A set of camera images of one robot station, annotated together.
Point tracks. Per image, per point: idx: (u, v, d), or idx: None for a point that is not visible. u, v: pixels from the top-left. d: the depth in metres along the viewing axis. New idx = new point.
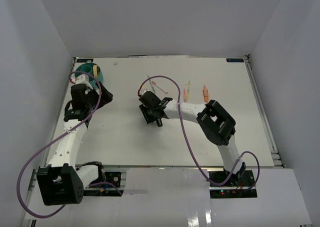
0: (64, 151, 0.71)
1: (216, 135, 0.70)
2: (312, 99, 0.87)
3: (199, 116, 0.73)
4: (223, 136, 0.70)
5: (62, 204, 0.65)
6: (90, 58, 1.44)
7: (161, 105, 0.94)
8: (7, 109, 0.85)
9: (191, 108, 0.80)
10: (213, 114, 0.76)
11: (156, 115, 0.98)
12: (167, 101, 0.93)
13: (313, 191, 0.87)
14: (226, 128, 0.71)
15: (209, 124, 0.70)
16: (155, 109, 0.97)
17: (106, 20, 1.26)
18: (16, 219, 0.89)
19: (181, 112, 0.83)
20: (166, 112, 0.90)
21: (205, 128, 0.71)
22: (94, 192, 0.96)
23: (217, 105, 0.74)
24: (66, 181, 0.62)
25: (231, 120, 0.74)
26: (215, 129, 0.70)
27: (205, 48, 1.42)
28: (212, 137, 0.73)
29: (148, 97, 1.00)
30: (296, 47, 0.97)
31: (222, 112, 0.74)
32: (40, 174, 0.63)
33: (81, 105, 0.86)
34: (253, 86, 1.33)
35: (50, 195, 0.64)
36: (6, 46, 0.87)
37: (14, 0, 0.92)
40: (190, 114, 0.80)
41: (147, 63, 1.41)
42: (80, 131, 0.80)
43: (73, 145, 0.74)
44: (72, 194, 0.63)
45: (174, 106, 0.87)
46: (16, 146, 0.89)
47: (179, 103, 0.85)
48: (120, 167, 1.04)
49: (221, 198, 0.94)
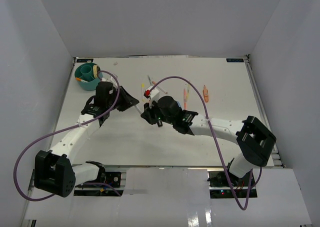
0: (68, 142, 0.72)
1: (258, 156, 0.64)
2: (312, 99, 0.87)
3: (239, 136, 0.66)
4: (265, 155, 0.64)
5: (48, 192, 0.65)
6: (90, 58, 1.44)
7: (185, 120, 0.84)
8: (8, 109, 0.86)
9: (225, 125, 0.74)
10: (251, 131, 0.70)
11: (177, 130, 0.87)
12: (191, 115, 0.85)
13: (312, 191, 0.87)
14: (268, 147, 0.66)
15: (251, 144, 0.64)
16: (177, 124, 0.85)
17: (106, 20, 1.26)
18: (17, 219, 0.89)
19: (214, 130, 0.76)
20: (191, 129, 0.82)
21: (246, 149, 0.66)
22: (94, 192, 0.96)
23: (256, 122, 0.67)
24: (59, 173, 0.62)
25: (271, 137, 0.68)
26: (257, 149, 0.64)
27: (205, 48, 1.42)
28: (251, 157, 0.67)
29: (174, 108, 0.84)
30: (296, 47, 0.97)
31: (263, 128, 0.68)
32: (38, 156, 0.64)
33: (102, 102, 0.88)
34: (253, 86, 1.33)
35: (40, 180, 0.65)
36: (6, 46, 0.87)
37: None
40: (224, 132, 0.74)
41: (147, 63, 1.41)
42: (91, 127, 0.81)
43: (79, 139, 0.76)
44: (61, 188, 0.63)
45: (202, 123, 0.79)
46: (16, 146, 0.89)
47: (209, 119, 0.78)
48: (120, 167, 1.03)
49: (221, 198, 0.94)
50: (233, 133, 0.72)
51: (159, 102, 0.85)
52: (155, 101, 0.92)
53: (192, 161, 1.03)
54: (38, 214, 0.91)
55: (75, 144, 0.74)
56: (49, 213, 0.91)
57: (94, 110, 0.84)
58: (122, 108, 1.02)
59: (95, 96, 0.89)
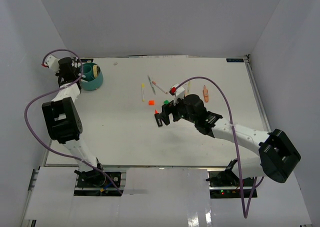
0: (63, 94, 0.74)
1: (278, 172, 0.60)
2: (311, 100, 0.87)
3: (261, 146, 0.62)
4: (287, 173, 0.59)
5: (65, 134, 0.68)
6: (90, 58, 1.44)
7: (207, 121, 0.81)
8: (8, 109, 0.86)
9: (249, 134, 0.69)
10: (275, 145, 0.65)
11: (199, 130, 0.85)
12: (215, 117, 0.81)
13: (312, 190, 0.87)
14: (289, 164, 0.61)
15: (273, 157, 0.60)
16: (200, 124, 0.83)
17: (105, 20, 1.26)
18: (16, 219, 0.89)
19: (237, 138, 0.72)
20: (213, 130, 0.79)
21: (266, 162, 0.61)
22: (94, 192, 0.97)
23: (283, 136, 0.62)
24: (68, 108, 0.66)
25: (296, 156, 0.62)
26: (279, 165, 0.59)
27: (205, 48, 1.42)
28: (270, 170, 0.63)
29: (199, 108, 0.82)
30: (296, 47, 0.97)
31: (289, 145, 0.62)
32: (44, 106, 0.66)
33: (70, 74, 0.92)
34: (253, 86, 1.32)
35: (53, 127, 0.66)
36: (6, 46, 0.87)
37: (13, 0, 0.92)
40: (247, 141, 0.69)
41: (147, 63, 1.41)
42: (76, 88, 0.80)
43: (71, 93, 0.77)
44: (75, 123, 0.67)
45: (225, 127, 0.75)
46: (16, 146, 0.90)
47: (233, 125, 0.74)
48: (120, 167, 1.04)
49: (221, 198, 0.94)
50: (255, 142, 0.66)
51: (185, 99, 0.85)
52: (180, 99, 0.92)
53: (192, 161, 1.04)
54: (37, 214, 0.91)
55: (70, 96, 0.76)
56: (50, 213, 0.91)
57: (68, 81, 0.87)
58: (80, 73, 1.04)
59: (61, 74, 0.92)
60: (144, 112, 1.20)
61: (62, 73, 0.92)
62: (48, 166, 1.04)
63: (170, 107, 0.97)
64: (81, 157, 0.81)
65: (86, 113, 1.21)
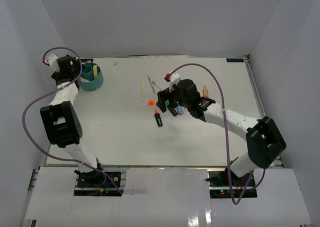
0: (62, 96, 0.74)
1: (261, 157, 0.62)
2: (312, 100, 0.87)
3: (249, 132, 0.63)
4: (270, 159, 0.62)
5: (65, 138, 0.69)
6: (90, 58, 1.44)
7: (200, 105, 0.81)
8: (8, 109, 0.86)
9: (238, 119, 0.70)
10: (263, 132, 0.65)
11: (192, 114, 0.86)
12: (208, 102, 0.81)
13: (312, 190, 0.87)
14: (275, 150, 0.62)
15: (259, 143, 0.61)
16: (192, 108, 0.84)
17: (105, 19, 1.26)
18: (16, 219, 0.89)
19: (227, 122, 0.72)
20: (204, 114, 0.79)
21: (252, 148, 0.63)
22: (94, 192, 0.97)
23: (271, 123, 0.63)
24: (67, 113, 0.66)
25: (282, 143, 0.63)
26: (263, 152, 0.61)
27: (205, 48, 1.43)
28: (255, 156, 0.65)
29: (191, 91, 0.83)
30: (296, 47, 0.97)
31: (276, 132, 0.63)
32: (43, 110, 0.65)
33: (68, 74, 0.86)
34: (253, 86, 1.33)
35: (52, 132, 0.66)
36: (6, 46, 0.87)
37: (13, 0, 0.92)
40: (236, 126, 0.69)
41: (147, 63, 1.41)
42: (74, 87, 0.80)
43: (70, 93, 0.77)
44: (75, 128, 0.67)
45: (217, 112, 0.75)
46: (16, 146, 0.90)
47: (225, 110, 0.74)
48: (120, 167, 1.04)
49: (221, 198, 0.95)
50: (244, 128, 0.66)
51: (179, 83, 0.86)
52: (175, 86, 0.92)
53: (192, 161, 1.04)
54: (37, 214, 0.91)
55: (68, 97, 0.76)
56: (50, 213, 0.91)
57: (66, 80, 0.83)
58: None
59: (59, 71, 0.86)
60: (144, 112, 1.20)
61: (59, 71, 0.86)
62: (48, 166, 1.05)
63: (166, 94, 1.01)
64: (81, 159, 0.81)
65: (86, 113, 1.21)
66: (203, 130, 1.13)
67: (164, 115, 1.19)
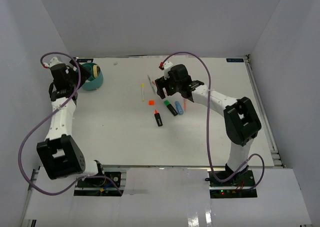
0: (59, 124, 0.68)
1: (236, 132, 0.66)
2: (312, 100, 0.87)
3: (226, 108, 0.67)
4: (244, 136, 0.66)
5: (67, 174, 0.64)
6: (90, 58, 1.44)
7: (190, 86, 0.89)
8: (8, 109, 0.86)
9: (220, 99, 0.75)
10: (241, 112, 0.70)
11: (182, 94, 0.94)
12: (197, 84, 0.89)
13: (312, 190, 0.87)
14: (250, 129, 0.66)
15: (234, 118, 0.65)
16: (182, 89, 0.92)
17: (105, 19, 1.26)
18: (16, 219, 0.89)
19: (210, 101, 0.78)
20: (192, 94, 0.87)
21: (228, 123, 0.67)
22: (94, 192, 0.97)
23: (248, 103, 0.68)
24: (68, 150, 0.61)
25: (257, 124, 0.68)
26: (238, 128, 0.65)
27: (205, 48, 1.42)
28: (232, 133, 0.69)
29: (181, 73, 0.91)
30: (296, 47, 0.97)
31: (252, 112, 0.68)
32: (39, 148, 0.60)
33: (64, 84, 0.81)
34: (253, 86, 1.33)
35: (52, 169, 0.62)
36: (6, 47, 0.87)
37: (13, 0, 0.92)
40: (218, 105, 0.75)
41: (147, 63, 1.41)
42: (70, 106, 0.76)
43: (67, 117, 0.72)
44: (77, 163, 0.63)
45: (203, 92, 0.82)
46: (16, 146, 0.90)
47: (210, 90, 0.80)
48: (120, 167, 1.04)
49: (221, 198, 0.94)
50: (223, 106, 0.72)
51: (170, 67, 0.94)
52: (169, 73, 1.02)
53: (192, 161, 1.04)
54: (37, 214, 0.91)
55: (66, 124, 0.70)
56: (50, 213, 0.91)
57: (63, 92, 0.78)
58: None
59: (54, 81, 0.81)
60: (144, 112, 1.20)
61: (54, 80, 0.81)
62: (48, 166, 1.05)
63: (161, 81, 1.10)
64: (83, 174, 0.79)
65: (86, 113, 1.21)
66: (203, 130, 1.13)
67: (164, 115, 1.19)
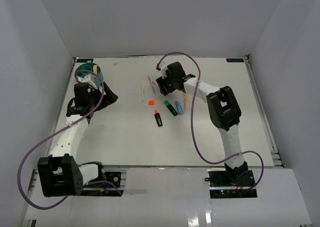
0: (65, 142, 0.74)
1: (217, 116, 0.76)
2: (312, 100, 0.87)
3: (209, 95, 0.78)
4: (224, 121, 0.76)
5: (62, 195, 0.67)
6: (90, 58, 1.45)
7: (183, 78, 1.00)
8: (8, 109, 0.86)
9: (206, 88, 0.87)
10: (224, 99, 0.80)
11: (176, 86, 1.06)
12: (189, 77, 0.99)
13: (312, 190, 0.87)
14: (230, 115, 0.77)
15: (215, 104, 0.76)
16: (177, 81, 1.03)
17: (105, 19, 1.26)
18: (16, 219, 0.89)
19: (197, 90, 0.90)
20: (185, 85, 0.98)
21: (211, 108, 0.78)
22: (94, 192, 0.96)
23: (229, 92, 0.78)
24: (67, 172, 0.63)
25: (237, 110, 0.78)
26: (219, 113, 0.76)
27: (205, 48, 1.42)
28: (214, 117, 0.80)
29: (176, 68, 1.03)
30: (296, 47, 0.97)
31: (232, 100, 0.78)
32: (41, 164, 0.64)
33: (84, 101, 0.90)
34: (253, 86, 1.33)
35: (49, 186, 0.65)
36: (7, 47, 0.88)
37: (13, 0, 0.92)
40: (204, 93, 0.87)
41: (147, 63, 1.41)
42: (82, 125, 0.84)
43: (75, 137, 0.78)
44: (73, 187, 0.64)
45: (193, 83, 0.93)
46: (16, 146, 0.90)
47: (198, 81, 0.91)
48: (120, 167, 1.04)
49: (221, 198, 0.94)
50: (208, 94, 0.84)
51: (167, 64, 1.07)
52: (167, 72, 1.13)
53: (192, 161, 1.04)
54: (38, 214, 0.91)
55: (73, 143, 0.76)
56: (50, 213, 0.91)
57: (80, 108, 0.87)
58: (102, 106, 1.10)
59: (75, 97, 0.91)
60: (144, 112, 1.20)
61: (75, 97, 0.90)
62: None
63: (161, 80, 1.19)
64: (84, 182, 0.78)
65: None
66: (203, 129, 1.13)
67: (164, 115, 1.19)
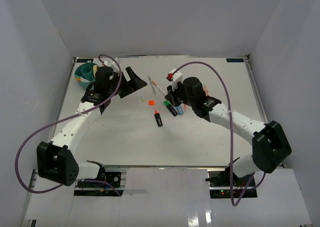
0: (69, 132, 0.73)
1: (267, 161, 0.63)
2: (312, 100, 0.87)
3: (256, 136, 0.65)
4: (275, 165, 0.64)
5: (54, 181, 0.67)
6: (90, 58, 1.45)
7: (206, 105, 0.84)
8: (8, 109, 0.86)
9: (245, 122, 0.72)
10: (269, 137, 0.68)
11: (196, 112, 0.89)
12: (212, 102, 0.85)
13: (312, 190, 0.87)
14: (280, 156, 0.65)
15: (265, 147, 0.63)
16: (197, 107, 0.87)
17: (105, 20, 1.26)
18: (16, 219, 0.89)
19: (233, 124, 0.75)
20: (209, 114, 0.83)
21: (258, 150, 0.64)
22: (94, 192, 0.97)
23: (277, 128, 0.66)
24: (61, 164, 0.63)
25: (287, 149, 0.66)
26: (269, 157, 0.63)
27: (205, 48, 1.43)
28: (259, 160, 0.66)
29: (196, 90, 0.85)
30: (296, 47, 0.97)
31: (283, 138, 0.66)
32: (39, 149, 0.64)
33: (103, 89, 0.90)
34: (253, 86, 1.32)
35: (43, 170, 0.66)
36: (7, 47, 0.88)
37: (14, 0, 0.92)
40: (242, 128, 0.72)
41: (147, 63, 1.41)
42: (91, 116, 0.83)
43: (80, 128, 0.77)
44: (65, 178, 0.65)
45: (223, 113, 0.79)
46: (16, 146, 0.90)
47: (231, 111, 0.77)
48: (121, 167, 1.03)
49: (221, 198, 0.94)
50: (250, 131, 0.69)
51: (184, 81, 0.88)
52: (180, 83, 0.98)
53: (192, 161, 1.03)
54: (37, 214, 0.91)
55: (76, 134, 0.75)
56: (49, 213, 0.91)
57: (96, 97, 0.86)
58: (126, 94, 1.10)
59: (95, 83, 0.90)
60: (144, 112, 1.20)
61: (95, 83, 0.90)
62: None
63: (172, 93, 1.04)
64: (80, 178, 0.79)
65: None
66: (203, 129, 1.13)
67: (164, 115, 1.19)
